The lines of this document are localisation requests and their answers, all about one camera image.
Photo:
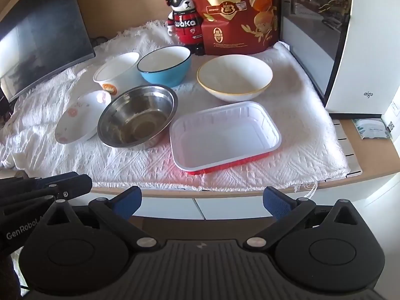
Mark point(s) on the blue enamel bowl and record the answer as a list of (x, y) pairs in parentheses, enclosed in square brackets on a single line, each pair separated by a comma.
[(168, 75)]

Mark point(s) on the red white rectangular tray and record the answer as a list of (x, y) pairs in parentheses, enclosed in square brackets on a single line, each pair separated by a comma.
[(218, 137)]

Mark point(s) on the white textured cloth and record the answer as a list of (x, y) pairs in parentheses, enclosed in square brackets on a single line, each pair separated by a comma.
[(297, 106)]

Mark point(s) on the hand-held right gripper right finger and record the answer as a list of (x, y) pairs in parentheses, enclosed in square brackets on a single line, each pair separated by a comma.
[(275, 202)]

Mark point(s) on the white bowl orange label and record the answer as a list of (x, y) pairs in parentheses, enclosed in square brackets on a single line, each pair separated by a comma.
[(115, 68)]

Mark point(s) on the stainless steel bowl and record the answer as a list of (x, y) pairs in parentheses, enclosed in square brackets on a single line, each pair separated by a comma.
[(137, 122)]

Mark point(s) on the white labelled box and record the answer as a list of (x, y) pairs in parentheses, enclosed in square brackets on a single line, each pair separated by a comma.
[(394, 115)]

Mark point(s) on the white bowl gold rim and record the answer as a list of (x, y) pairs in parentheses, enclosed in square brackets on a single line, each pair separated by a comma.
[(234, 75)]

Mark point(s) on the dark computer monitor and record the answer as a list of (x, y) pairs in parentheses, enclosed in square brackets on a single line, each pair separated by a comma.
[(40, 37)]

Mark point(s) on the white floral plate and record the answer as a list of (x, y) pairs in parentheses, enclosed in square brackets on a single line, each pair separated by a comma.
[(78, 115)]

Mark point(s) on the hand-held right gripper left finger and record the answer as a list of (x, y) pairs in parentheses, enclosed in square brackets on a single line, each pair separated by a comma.
[(128, 201)]

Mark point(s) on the red toy car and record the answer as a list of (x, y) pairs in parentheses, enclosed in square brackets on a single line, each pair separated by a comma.
[(186, 25)]

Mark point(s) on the white computer case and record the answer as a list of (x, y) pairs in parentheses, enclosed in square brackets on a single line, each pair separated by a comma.
[(359, 68)]

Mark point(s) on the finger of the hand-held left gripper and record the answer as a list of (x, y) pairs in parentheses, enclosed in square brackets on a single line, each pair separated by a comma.
[(59, 178), (73, 186)]

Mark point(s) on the green white paper packet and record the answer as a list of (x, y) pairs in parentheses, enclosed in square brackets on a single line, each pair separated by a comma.
[(372, 128)]

